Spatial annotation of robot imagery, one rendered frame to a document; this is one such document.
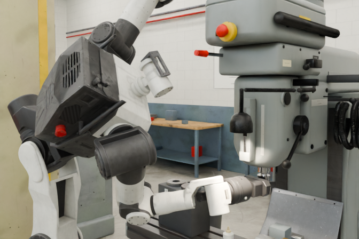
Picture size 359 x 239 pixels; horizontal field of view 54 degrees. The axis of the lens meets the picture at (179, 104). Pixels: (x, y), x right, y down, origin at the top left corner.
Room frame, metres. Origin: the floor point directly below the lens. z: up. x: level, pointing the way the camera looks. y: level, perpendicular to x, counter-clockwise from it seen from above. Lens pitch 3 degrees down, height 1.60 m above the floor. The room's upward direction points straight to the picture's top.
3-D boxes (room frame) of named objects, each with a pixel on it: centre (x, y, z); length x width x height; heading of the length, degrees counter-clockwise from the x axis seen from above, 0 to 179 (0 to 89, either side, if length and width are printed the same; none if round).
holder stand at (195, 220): (1.56, -0.02, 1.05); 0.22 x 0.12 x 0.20; 43
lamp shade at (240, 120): (1.09, -0.19, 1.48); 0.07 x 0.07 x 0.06
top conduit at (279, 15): (1.18, -0.44, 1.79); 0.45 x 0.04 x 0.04; 137
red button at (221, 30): (1.08, -0.13, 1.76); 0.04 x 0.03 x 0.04; 47
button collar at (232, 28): (1.09, -0.15, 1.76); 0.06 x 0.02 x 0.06; 47
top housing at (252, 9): (1.27, -0.32, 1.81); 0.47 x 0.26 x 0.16; 137
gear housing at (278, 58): (1.29, -0.34, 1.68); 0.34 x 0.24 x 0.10; 137
